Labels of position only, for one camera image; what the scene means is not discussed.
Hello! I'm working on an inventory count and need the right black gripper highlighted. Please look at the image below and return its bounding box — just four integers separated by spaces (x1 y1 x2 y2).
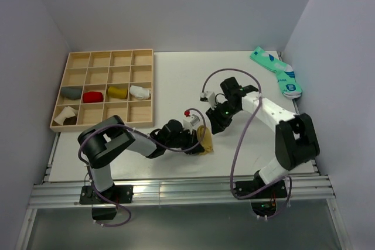
206 101 240 135

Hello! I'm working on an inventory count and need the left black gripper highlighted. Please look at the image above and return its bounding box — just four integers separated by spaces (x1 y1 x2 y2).
165 127 204 155

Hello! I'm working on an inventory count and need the mustard yellow sock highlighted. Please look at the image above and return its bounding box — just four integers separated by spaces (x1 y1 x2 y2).
196 125 214 155
107 86 128 100

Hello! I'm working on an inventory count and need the cream and brown striped sock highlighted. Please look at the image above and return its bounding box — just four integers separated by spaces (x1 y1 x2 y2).
53 106 79 125

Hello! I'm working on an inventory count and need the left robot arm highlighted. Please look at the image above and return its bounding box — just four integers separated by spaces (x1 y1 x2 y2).
77 115 204 204

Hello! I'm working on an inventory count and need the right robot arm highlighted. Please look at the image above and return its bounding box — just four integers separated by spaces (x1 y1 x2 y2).
200 77 320 200

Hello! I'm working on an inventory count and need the white rolled sock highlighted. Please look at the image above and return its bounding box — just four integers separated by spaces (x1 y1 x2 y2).
129 85 151 100

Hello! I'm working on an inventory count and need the mustard yellow rolled sock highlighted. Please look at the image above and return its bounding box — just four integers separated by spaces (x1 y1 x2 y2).
107 86 128 100

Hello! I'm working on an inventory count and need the teal patterned sock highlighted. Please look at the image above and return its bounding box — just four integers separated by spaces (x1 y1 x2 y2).
250 47 302 100

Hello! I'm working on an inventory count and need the red rolled sock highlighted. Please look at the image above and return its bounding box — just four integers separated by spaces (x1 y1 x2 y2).
83 91 104 104

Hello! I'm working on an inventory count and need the wooden compartment tray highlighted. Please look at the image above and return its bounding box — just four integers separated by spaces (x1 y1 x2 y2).
50 49 154 132

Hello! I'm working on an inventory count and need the grey rolled sock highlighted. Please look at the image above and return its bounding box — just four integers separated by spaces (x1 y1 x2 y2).
60 87 82 100

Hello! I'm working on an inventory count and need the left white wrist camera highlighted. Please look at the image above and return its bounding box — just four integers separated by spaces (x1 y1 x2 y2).
182 110 203 135

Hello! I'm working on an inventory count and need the aluminium mounting rail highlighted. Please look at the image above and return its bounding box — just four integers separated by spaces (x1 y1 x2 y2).
27 174 335 209

